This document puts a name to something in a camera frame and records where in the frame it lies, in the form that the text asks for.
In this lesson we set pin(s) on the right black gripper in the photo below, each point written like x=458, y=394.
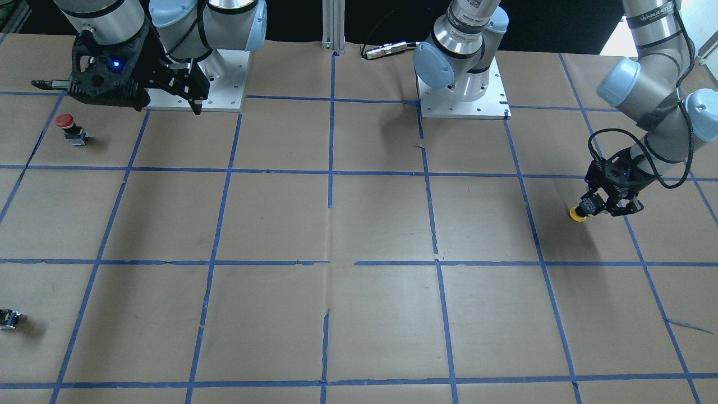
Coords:
x=150, y=63

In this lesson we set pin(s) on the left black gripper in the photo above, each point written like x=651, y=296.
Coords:
x=632, y=180

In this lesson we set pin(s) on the yellow push button switch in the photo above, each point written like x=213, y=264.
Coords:
x=585, y=209

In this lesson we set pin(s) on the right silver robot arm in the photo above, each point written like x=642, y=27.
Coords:
x=166, y=55

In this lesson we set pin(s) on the red push button switch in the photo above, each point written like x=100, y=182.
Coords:
x=73, y=133

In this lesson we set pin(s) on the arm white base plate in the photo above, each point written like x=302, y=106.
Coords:
x=227, y=70
x=477, y=96

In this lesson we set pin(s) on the aluminium frame post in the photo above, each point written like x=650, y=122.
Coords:
x=332, y=20

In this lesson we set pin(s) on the green push button switch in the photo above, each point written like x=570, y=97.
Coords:
x=9, y=319

